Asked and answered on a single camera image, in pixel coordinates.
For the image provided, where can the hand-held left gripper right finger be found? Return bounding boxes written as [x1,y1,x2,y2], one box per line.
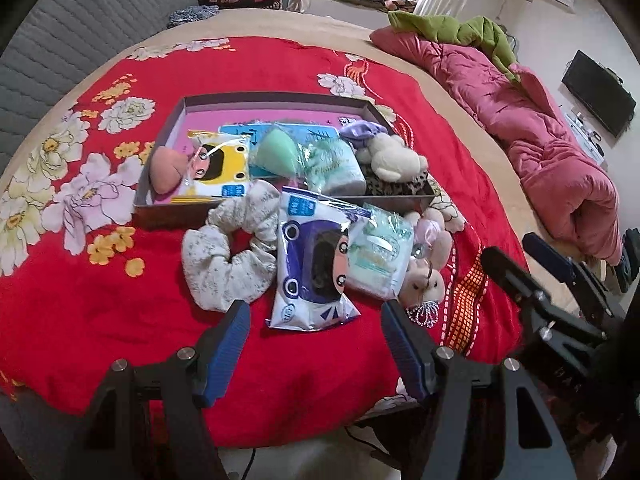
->
[380,301,567,480]

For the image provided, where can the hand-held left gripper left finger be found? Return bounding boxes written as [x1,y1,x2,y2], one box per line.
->
[62,299,252,480]

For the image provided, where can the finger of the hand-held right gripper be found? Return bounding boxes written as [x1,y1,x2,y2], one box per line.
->
[522,232,627,322]
[480,246,607,352]

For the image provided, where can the white plush toy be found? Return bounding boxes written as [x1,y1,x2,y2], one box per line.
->
[367,134,429,182]

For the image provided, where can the yellow wet wipes packet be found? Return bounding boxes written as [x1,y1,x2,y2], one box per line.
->
[181,130,252,201]

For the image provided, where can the green tissue pack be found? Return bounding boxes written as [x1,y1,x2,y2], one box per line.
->
[305,137,368,195]

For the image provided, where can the green makeup sponge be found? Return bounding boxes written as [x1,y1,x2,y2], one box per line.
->
[250,126,313,181]

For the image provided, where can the cardboard box with pink bottom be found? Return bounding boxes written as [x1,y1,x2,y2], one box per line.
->
[132,92,441,233]

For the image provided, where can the white floral scrunchie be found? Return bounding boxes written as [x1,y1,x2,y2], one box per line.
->
[181,180,282,311]

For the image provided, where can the mint tissue packet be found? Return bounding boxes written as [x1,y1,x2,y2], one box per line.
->
[346,204,416,301]

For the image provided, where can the blue wet wipes packet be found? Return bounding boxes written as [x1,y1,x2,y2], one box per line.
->
[265,186,362,332]

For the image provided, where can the white cabinet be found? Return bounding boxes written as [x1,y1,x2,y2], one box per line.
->
[564,110,608,161]

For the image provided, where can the leopard print scrunchie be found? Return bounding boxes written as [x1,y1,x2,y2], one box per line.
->
[362,167,432,197]

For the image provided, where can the pink quilt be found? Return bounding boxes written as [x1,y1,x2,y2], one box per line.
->
[370,25,623,266]

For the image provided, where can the red floral blanket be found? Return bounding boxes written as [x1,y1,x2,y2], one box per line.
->
[0,36,531,448]

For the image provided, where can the black television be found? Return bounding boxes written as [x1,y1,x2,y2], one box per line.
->
[561,50,637,138]

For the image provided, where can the pink makeup sponge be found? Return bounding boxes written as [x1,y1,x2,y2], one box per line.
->
[150,146,193,196]

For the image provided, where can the green quilt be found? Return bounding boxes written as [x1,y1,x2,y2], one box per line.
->
[387,10,521,83]

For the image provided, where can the blue patterned cloth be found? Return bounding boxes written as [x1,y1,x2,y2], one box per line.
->
[167,5,221,28]

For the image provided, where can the grey quilted headboard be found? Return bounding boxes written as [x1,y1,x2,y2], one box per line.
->
[0,0,201,171]

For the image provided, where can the pink plush bunny keychain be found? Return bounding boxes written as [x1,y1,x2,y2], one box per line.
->
[399,207,454,330]

